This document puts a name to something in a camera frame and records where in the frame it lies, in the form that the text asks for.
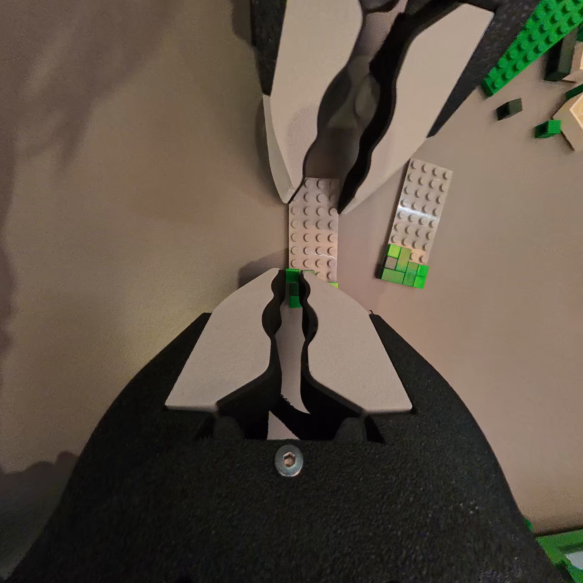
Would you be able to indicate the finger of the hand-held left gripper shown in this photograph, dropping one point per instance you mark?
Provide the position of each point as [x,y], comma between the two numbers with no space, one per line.
[432,68]
[309,45]

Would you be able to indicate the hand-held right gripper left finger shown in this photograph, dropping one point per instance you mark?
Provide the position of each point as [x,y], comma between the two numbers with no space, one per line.
[223,360]

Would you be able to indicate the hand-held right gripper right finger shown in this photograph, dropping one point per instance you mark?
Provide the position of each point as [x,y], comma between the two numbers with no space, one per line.
[355,360]

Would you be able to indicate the bright green small tile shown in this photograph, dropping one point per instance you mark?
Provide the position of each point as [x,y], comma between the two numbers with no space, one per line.
[294,301]

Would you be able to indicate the grey studded plate green tiles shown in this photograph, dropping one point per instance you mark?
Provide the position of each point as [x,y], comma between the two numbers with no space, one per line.
[419,205]
[314,227]

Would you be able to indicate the large green studded plate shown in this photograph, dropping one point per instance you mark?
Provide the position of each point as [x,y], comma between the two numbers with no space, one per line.
[533,41]

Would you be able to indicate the dark green long tile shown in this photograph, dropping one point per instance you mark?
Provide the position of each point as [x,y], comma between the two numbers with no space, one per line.
[562,59]

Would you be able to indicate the small dark green brick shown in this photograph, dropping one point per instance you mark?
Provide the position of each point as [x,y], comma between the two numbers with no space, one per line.
[509,110]

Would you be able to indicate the small bright green brick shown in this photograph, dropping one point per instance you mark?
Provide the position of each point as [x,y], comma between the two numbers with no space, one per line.
[548,129]

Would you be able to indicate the green toy set box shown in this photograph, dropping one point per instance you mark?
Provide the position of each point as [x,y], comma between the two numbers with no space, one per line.
[564,555]

